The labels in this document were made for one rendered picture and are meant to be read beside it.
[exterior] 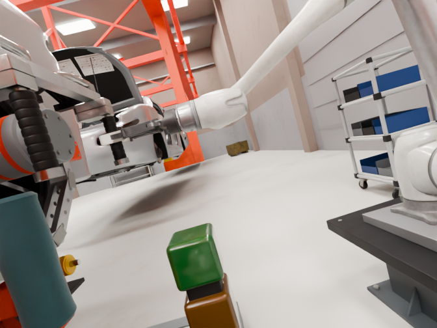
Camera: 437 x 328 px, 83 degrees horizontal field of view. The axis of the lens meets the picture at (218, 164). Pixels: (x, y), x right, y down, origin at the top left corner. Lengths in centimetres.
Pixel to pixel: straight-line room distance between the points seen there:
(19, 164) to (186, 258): 53
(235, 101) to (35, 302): 62
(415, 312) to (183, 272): 99
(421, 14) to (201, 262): 72
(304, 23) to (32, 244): 84
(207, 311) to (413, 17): 74
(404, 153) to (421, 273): 35
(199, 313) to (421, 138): 83
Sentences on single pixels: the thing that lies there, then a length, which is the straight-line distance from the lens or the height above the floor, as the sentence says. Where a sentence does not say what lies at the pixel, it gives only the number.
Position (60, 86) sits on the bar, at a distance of 69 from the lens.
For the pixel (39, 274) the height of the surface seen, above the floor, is 59.
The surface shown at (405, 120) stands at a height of 53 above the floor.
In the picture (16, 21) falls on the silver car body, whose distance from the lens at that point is 159.
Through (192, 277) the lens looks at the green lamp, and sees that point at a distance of 22.
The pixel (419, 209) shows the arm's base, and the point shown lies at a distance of 100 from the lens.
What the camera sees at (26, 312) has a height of 53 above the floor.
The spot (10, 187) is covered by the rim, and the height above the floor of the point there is 77.
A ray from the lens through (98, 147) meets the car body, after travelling 320.
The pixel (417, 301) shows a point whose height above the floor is 6.
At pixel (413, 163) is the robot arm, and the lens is 94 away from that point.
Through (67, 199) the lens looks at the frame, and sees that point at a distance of 93.
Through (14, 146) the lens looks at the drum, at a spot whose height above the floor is 84.
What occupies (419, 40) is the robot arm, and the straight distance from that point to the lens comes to 79.
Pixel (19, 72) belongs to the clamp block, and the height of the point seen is 92.
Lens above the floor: 73
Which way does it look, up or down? 4 degrees down
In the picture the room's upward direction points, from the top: 16 degrees counter-clockwise
